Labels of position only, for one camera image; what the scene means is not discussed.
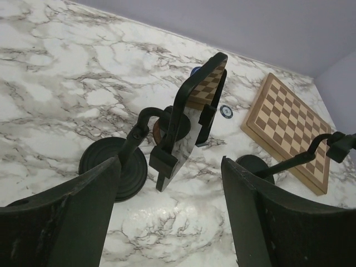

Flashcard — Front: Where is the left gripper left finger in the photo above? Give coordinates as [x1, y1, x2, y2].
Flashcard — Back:
[1, 157, 121, 266]

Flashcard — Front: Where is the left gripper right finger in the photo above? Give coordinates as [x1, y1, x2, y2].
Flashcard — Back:
[221, 157, 355, 266]

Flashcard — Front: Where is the black phone stand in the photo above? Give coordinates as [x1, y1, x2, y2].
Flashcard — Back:
[78, 108, 153, 202]
[236, 131, 355, 184]

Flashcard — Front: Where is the black phone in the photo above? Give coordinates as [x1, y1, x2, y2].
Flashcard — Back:
[149, 52, 228, 192]

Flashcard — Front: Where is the round wooden phone stand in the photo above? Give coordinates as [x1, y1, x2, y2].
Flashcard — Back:
[152, 106, 191, 145]

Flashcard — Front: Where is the wooden chessboard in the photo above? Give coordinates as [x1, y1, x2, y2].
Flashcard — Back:
[241, 73, 332, 196]

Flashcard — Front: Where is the blue poker chip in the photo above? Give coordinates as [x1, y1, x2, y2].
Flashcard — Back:
[220, 105, 233, 119]

